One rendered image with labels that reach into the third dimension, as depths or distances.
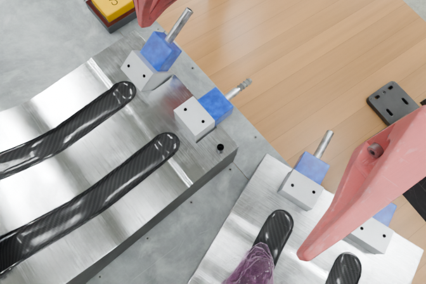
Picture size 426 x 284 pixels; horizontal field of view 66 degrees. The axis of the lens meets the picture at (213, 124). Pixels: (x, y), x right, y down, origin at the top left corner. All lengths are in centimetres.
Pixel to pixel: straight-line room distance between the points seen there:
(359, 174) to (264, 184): 33
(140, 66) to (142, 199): 19
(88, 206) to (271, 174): 27
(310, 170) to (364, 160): 33
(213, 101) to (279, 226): 21
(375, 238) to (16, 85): 64
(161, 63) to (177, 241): 28
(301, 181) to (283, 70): 25
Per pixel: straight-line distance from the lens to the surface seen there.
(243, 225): 49
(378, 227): 52
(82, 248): 47
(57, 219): 49
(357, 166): 19
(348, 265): 54
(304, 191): 49
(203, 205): 55
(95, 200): 49
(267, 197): 50
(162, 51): 48
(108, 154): 49
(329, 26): 73
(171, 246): 55
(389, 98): 68
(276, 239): 51
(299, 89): 64
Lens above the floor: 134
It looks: 70 degrees down
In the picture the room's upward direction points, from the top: 5 degrees clockwise
